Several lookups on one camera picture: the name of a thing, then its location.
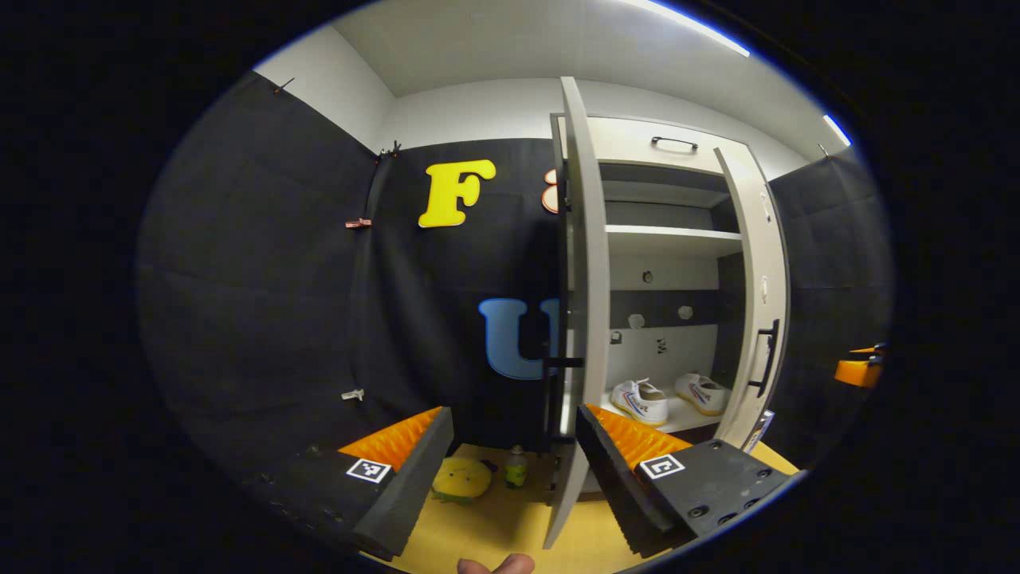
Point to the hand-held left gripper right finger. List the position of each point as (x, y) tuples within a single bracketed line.
[(610, 478)]

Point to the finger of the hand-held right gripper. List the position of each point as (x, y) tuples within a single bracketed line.
[(857, 373), (867, 349)]

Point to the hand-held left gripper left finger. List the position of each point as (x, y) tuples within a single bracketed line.
[(402, 494)]

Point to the white canvas shoe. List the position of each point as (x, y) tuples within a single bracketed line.
[(703, 393), (641, 402)]

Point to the white shoe cabinet door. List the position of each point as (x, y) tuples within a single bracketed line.
[(594, 279), (769, 263)]

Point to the white grey shoe cabinet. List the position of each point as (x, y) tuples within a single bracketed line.
[(669, 239)]

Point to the white cabinet shelf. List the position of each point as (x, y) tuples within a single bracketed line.
[(669, 237)]

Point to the white cabinet drawer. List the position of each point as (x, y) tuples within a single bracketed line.
[(629, 143)]

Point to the yellow plush toy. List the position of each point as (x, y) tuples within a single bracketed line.
[(462, 480)]

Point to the small green bottle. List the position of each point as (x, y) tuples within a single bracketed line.
[(516, 470)]

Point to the black backdrop cloth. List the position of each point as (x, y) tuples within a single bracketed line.
[(837, 255), (263, 279)]

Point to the white cloth clip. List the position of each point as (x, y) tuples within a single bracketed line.
[(353, 394)]

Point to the small printed box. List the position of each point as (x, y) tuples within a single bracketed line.
[(760, 430)]

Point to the short ceiling light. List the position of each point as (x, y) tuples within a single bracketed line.
[(837, 130)]

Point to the red cloth clip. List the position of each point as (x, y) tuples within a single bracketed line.
[(358, 223)]

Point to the black cloth clip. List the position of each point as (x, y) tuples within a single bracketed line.
[(389, 151), (284, 84)]

